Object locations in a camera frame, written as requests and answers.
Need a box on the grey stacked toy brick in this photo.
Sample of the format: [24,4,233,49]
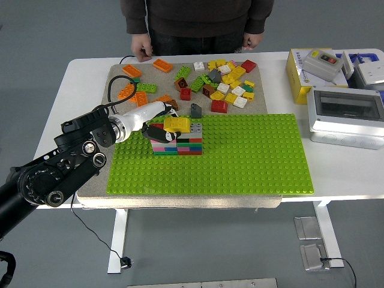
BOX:
[189,121,203,138]

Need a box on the metal floor plate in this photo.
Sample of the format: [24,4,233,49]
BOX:
[299,243,332,272]
[293,216,323,240]

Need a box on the black plug with cord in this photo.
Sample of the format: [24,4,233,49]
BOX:
[70,193,134,270]

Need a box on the white plastic box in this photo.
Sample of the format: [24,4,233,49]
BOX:
[341,50,361,79]

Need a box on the blue plastic bin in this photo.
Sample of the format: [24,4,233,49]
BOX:
[334,51,379,65]

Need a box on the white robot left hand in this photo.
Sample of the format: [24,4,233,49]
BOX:
[121,101,182,144]

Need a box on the black floor cable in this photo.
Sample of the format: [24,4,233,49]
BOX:
[319,256,358,288]

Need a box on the green studded baseplate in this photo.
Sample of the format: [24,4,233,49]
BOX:
[106,113,316,196]

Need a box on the black robot hose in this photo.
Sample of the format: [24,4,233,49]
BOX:
[0,251,16,288]

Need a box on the yellow curved toy brick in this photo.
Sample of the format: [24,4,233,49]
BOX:
[163,116,192,133]

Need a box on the yellow cardboard box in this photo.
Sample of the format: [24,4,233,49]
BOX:
[284,47,350,105]

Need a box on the grey enclosure with clear lid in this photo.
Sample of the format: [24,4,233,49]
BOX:
[306,86,384,151]

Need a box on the person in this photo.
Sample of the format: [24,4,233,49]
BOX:
[119,0,275,56]

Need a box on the grey-brown table mat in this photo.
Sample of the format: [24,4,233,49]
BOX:
[76,62,284,209]

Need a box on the red curved toy brick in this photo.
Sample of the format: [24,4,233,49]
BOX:
[211,99,229,114]

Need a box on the grey push-button switch box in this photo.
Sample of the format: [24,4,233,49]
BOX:
[301,49,344,83]

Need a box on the person's right hand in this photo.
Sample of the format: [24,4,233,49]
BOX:
[130,32,155,63]

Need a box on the white wall socket panel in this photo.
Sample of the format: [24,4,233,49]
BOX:
[355,61,384,85]

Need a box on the white table leg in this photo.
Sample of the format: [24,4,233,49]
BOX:
[107,208,130,274]
[311,200,345,269]

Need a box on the multicolour brick wall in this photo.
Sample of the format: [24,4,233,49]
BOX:
[151,133,203,156]

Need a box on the person's left hand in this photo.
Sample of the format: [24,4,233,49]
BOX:
[242,32,265,51]

